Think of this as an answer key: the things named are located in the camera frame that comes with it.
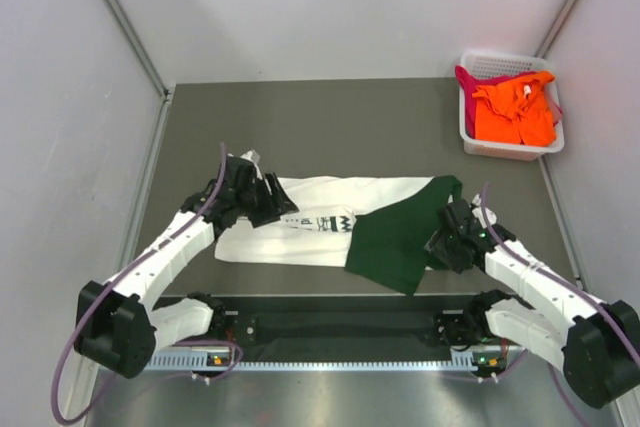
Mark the pink t-shirt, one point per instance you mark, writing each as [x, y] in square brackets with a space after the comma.
[467, 92]

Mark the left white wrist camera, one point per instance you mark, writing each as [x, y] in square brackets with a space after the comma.
[251, 156]

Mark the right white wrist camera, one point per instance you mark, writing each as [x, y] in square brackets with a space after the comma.
[485, 215]

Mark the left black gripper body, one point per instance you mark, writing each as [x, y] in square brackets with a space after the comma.
[258, 204]

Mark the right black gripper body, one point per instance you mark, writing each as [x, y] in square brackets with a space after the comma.
[444, 245]

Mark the left aluminium frame post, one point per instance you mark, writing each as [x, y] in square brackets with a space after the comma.
[136, 46]

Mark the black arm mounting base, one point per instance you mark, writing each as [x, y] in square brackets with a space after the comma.
[430, 319]

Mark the orange t-shirt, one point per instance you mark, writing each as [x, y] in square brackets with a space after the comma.
[515, 112]

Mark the white and green t-shirt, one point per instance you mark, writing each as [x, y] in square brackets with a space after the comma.
[372, 227]

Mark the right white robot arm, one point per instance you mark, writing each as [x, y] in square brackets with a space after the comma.
[594, 344]

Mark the grey slotted cable duct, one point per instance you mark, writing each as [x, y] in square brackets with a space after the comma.
[220, 359]

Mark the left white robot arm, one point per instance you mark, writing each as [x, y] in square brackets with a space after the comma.
[118, 324]

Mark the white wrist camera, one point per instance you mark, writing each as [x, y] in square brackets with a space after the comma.
[251, 156]
[485, 215]

